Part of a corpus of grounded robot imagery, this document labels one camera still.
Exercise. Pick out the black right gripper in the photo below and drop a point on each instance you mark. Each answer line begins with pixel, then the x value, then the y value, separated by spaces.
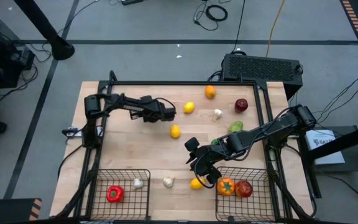
pixel 204 161

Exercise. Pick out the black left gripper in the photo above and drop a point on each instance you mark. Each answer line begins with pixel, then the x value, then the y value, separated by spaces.
pixel 151 113

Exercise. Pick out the orange persimmon with green calyx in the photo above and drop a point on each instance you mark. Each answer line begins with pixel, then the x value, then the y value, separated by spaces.
pixel 226 186

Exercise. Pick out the yellow lemon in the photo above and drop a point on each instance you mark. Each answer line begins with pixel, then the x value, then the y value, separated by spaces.
pixel 195 184
pixel 189 107
pixel 175 131

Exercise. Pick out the red apple with yellow patches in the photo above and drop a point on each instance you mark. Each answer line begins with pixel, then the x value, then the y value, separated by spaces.
pixel 243 188

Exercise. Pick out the dark green bell pepper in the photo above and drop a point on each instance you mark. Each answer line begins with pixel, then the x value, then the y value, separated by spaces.
pixel 214 142

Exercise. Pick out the white garlic bulb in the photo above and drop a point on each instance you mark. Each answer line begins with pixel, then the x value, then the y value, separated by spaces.
pixel 168 181
pixel 138 183
pixel 217 114

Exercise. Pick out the light green bell pepper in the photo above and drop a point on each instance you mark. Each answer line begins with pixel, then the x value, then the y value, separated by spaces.
pixel 235 126

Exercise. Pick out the orange citrus fruit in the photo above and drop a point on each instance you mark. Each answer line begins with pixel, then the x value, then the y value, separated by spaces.
pixel 210 92

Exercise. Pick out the dark red apple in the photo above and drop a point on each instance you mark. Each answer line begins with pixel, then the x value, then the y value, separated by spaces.
pixel 241 105

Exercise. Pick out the red bell pepper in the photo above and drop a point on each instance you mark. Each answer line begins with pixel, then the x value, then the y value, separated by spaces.
pixel 115 193

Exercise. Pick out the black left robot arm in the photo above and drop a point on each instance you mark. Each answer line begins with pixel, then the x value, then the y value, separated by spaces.
pixel 120 104

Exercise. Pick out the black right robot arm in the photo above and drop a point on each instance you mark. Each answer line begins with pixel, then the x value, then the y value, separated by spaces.
pixel 269 129

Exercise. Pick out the white power strip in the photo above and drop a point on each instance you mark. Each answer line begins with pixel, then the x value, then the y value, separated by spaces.
pixel 76 133

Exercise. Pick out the black pole stand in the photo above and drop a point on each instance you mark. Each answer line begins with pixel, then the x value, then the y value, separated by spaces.
pixel 59 48

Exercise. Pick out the black power strip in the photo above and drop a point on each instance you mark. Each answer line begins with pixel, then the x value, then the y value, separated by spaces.
pixel 132 2

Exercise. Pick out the white printed booklet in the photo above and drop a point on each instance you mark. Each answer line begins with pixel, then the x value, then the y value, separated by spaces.
pixel 319 137

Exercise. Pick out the black mesh computer case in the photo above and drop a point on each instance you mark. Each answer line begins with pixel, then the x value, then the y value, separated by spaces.
pixel 259 68

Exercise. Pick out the black stand beam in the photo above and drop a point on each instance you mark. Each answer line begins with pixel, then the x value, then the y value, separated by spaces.
pixel 353 140

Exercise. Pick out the dark grey side table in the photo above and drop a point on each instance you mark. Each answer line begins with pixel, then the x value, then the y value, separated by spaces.
pixel 357 161

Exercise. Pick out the black platform hazard stripes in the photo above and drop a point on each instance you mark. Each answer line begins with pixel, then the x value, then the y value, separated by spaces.
pixel 8 213

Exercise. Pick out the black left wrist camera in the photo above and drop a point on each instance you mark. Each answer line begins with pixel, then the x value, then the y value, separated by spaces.
pixel 169 114

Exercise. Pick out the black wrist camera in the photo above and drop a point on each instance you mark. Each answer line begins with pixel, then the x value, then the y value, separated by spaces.
pixel 169 114
pixel 192 145

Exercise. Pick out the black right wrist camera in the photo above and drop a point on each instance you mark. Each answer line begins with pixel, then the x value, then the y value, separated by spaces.
pixel 192 145

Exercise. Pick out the black metal table frame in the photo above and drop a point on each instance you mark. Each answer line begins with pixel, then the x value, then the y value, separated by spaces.
pixel 182 83

